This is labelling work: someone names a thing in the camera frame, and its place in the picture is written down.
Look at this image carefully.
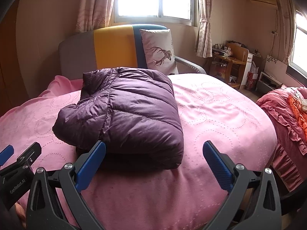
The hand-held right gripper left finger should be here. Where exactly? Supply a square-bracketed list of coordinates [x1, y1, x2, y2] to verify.
[26, 140, 107, 230]

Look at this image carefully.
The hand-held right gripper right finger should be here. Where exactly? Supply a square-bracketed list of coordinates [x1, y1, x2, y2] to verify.
[202, 140, 282, 230]

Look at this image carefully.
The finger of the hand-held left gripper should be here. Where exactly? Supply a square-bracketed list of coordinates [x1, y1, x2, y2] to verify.
[16, 142, 42, 167]
[0, 145, 14, 167]

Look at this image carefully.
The purple quilted down jacket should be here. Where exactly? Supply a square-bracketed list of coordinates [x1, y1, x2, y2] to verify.
[52, 67, 184, 170]

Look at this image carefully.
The person's left hand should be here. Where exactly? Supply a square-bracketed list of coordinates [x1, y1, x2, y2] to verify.
[14, 202, 27, 222]

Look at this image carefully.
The pink bed cover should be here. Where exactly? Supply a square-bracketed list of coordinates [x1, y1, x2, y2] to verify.
[0, 73, 278, 230]

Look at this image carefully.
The red ruffled blanket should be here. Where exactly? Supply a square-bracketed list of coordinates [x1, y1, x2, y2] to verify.
[256, 85, 307, 192]

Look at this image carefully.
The wooden wardrobe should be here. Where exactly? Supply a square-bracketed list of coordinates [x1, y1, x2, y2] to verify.
[0, 2, 29, 115]

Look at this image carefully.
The red gift bag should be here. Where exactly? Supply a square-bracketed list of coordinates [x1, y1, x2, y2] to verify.
[246, 71, 260, 91]

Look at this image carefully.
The orange cloth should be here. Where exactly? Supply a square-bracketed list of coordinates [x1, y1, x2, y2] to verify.
[287, 93, 307, 135]

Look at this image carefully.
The white low cabinet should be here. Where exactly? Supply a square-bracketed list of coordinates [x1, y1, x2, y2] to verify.
[256, 71, 284, 94]

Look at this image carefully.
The cluttered wooden desk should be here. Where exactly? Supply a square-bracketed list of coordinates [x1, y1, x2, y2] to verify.
[211, 41, 250, 90]

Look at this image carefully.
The white leaf print board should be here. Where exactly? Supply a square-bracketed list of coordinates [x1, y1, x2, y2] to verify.
[265, 55, 286, 77]

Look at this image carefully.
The grey yellow blue headboard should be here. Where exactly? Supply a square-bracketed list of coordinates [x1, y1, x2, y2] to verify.
[58, 24, 168, 91]

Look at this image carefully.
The deer print pillow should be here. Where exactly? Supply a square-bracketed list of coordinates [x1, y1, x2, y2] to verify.
[139, 29, 179, 75]

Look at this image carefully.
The pink patterned curtain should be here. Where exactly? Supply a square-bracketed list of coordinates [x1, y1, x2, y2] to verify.
[194, 0, 214, 58]
[75, 0, 118, 33]
[275, 0, 298, 65]

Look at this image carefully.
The small side window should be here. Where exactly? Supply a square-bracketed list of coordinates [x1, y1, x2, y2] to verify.
[289, 10, 307, 75]

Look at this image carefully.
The grey bed rail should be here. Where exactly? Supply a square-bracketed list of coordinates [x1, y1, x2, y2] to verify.
[175, 56, 207, 75]

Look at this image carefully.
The wall air conditioner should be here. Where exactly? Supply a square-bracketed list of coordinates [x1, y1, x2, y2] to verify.
[245, 0, 279, 7]

